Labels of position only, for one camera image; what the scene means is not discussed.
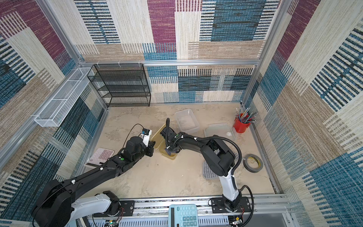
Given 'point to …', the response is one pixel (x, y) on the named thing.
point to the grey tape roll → (250, 168)
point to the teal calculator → (183, 215)
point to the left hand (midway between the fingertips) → (154, 142)
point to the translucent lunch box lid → (221, 129)
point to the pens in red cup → (246, 117)
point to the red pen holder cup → (240, 127)
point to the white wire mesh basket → (56, 111)
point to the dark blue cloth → (168, 152)
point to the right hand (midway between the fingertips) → (179, 144)
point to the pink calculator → (99, 156)
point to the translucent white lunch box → (187, 121)
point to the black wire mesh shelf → (121, 85)
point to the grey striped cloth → (208, 172)
